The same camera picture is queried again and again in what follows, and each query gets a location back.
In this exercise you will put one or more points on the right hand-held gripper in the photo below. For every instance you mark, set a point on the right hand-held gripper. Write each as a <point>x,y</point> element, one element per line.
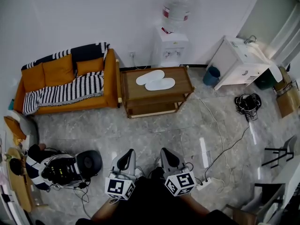
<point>174,170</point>

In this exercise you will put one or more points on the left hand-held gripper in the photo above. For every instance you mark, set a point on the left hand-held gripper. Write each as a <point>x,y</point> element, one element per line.
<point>122,170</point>

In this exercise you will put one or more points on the white slipper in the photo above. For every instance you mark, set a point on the white slipper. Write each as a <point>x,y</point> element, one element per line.
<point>160,84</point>
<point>150,77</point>

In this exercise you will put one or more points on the person's right forearm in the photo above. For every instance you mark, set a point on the person's right forearm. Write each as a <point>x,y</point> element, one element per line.
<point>197,205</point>

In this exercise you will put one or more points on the person's left forearm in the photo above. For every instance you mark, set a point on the person's left forearm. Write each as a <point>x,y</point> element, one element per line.
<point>105,210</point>

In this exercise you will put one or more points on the white power strip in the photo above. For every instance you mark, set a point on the white power strip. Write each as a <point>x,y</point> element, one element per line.
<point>204,183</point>

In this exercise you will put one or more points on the black round stool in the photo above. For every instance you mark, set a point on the black round stool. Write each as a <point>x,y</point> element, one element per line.
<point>89,162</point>

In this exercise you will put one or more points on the person's black clothing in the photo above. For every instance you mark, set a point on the person's black clothing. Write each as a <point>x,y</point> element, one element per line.
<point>154,203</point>

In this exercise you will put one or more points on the black white electronic device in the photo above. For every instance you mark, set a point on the black white electronic device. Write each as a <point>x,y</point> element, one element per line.
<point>62,170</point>

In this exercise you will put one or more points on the wooden shelf table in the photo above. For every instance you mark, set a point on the wooden shelf table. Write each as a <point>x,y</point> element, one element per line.
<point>140,95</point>

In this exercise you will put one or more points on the black white striped blanket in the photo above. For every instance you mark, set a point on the black white striped blanket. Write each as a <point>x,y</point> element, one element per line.
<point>70,88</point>

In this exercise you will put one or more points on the blue trash bin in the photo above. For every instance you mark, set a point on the blue trash bin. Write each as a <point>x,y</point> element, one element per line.
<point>211,76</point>

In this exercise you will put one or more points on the grey pillow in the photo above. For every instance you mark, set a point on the grey pillow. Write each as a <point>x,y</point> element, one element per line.
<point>29,128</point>

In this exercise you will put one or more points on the wooden side desk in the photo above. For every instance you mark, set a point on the wooden side desk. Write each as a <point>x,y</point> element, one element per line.
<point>18,186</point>

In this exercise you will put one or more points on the orange sofa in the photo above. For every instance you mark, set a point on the orange sofa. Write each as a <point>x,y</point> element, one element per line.
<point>58,74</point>

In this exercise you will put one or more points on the orange pillow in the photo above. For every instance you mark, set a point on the orange pillow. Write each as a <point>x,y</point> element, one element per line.
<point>14,126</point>

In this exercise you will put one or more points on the white water dispenser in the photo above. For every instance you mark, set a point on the white water dispenser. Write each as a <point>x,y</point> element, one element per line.
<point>170,48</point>

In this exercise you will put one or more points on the white sink cabinet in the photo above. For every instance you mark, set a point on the white sink cabinet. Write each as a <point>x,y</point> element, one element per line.
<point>236,64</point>

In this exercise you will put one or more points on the dark zigzag edged throw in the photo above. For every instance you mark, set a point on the dark zigzag edged throw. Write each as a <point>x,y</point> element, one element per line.
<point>86,51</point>

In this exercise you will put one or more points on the green bin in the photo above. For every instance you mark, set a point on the green bin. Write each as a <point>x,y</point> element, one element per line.
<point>266,81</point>

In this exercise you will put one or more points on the teal small object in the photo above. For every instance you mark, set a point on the teal small object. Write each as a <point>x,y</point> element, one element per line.
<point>11,104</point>

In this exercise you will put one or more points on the brown cardboard box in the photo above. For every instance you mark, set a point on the brown cardboard box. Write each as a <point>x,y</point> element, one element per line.
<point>287,95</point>

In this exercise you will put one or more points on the metal faucet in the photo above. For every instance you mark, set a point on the metal faucet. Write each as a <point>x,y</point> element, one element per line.
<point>250,39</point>

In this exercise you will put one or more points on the clear water bottle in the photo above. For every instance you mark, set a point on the clear water bottle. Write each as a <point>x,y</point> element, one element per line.
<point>179,8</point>

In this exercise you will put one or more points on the black frame stool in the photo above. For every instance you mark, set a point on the black frame stool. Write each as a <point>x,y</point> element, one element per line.
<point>279,152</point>

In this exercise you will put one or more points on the white wall outlet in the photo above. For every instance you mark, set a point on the white wall outlet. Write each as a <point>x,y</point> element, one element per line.
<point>132,54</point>

